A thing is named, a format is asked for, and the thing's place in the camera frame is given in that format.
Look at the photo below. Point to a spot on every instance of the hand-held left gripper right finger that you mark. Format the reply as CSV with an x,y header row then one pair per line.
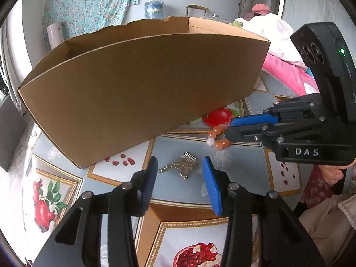
x,y
211,189

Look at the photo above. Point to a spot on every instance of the brown cardboard box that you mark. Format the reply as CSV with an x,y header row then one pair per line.
x,y
139,89

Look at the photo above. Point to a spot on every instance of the dark red patterned cloth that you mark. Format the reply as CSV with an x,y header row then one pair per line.
x,y
317,186

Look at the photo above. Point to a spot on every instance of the green fluffy blanket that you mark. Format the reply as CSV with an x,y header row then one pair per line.
x,y
237,22

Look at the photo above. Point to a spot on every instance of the person's right hand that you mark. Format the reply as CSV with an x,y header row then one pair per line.
x,y
332,173

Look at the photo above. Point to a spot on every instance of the pomegranate printed tablecloth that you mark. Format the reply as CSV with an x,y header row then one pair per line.
x,y
178,150

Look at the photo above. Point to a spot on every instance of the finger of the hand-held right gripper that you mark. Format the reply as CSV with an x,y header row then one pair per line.
x,y
247,134
250,120

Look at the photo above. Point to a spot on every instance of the teal floral wall cloth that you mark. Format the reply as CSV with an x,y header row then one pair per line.
x,y
91,2

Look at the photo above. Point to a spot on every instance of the metal frame chair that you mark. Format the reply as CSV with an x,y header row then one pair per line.
x,y
194,6

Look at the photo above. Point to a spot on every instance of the person's beige clothing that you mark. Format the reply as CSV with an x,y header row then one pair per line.
x,y
325,228

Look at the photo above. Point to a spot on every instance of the pale pink rolled mat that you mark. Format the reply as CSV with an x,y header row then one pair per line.
x,y
55,34

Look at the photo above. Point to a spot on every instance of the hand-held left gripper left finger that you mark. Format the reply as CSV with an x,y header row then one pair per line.
x,y
148,186

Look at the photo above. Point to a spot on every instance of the pink floral blanket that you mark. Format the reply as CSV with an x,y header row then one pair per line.
x,y
283,72

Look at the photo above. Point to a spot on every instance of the blue water dispenser bottle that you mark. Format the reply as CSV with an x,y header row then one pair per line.
x,y
153,9

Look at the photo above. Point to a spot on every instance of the white fluffy blanket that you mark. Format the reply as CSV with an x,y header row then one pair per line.
x,y
269,33

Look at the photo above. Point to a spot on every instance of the dark grey cabinet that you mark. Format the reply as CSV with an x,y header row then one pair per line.
x,y
12,136

